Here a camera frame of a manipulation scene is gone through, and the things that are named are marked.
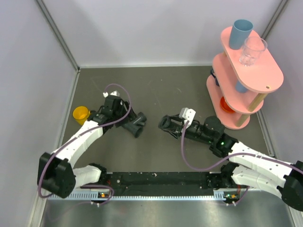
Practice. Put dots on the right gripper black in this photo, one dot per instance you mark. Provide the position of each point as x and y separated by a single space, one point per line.
177 118

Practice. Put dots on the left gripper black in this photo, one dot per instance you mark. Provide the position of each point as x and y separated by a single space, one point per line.
131 116

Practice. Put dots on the grey plastic pipe fitting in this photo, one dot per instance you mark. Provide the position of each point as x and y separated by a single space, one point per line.
135 124

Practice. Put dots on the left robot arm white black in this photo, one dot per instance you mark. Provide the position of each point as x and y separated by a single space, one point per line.
56 171

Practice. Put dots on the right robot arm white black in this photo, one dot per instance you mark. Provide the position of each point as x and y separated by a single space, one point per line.
245 165

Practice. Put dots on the yellow plastic cup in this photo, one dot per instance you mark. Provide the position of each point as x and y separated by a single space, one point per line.
81 114

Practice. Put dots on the orange bowl bottom tier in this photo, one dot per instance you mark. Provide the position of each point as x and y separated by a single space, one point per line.
225 106

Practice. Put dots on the dark blue cup behind shelf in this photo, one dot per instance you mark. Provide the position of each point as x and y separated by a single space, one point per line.
214 76

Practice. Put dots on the pink three-tier shelf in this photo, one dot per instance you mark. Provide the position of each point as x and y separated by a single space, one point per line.
261 78

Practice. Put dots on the blue cup middle tier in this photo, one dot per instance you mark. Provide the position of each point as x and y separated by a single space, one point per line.
240 88

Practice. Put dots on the clear glass cup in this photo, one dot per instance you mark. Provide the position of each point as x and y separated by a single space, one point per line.
252 49

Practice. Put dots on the blue cup on top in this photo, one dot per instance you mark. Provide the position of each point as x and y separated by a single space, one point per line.
241 30

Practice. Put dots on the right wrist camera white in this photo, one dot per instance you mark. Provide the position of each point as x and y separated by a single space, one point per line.
187 115

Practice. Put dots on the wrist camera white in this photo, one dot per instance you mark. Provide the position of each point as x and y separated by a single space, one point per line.
187 115
114 93

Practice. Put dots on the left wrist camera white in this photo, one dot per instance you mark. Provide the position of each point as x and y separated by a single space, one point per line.
114 93

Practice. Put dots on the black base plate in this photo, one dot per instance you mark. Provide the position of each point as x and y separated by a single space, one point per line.
164 183

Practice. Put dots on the grey slotted cable duct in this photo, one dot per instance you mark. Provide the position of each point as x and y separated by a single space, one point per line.
103 195

